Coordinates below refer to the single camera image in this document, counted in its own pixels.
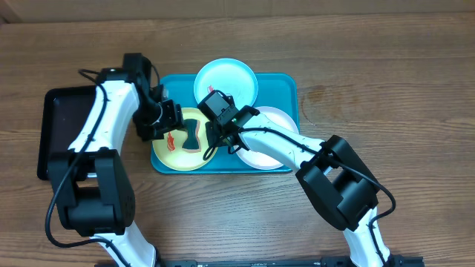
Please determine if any pink green scrub sponge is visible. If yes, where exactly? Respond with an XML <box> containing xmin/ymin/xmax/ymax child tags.
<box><xmin>182</xmin><ymin>119</ymin><xmax>201</xmax><ymax>153</ymax></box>

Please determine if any light blue plate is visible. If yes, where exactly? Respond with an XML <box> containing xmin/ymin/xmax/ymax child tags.
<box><xmin>194</xmin><ymin>58</ymin><xmax>258</xmax><ymax>109</ymax></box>

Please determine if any yellow plate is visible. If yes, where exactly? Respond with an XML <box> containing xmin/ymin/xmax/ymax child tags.
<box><xmin>152</xmin><ymin>108</ymin><xmax>217</xmax><ymax>171</ymax></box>

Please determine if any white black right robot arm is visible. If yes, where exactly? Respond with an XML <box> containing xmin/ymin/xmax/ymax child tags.
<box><xmin>200</xmin><ymin>105</ymin><xmax>391</xmax><ymax>266</ymax></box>

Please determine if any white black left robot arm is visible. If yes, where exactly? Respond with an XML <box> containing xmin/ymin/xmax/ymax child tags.
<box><xmin>45</xmin><ymin>53</ymin><xmax>183</xmax><ymax>266</ymax></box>

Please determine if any teal plastic serving tray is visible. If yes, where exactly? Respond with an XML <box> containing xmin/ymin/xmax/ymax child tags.
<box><xmin>161</xmin><ymin>73</ymin><xmax>299</xmax><ymax>174</ymax></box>

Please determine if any black rectangular water tray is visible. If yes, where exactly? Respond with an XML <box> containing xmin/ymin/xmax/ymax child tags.
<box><xmin>37</xmin><ymin>85</ymin><xmax>96</xmax><ymax>180</ymax></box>

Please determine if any white plate with red stain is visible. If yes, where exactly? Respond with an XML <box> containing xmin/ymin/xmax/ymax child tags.
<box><xmin>237</xmin><ymin>106</ymin><xmax>299</xmax><ymax>171</ymax></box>

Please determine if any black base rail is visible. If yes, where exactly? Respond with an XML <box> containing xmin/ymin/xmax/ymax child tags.
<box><xmin>94</xmin><ymin>255</ymin><xmax>425</xmax><ymax>267</ymax></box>

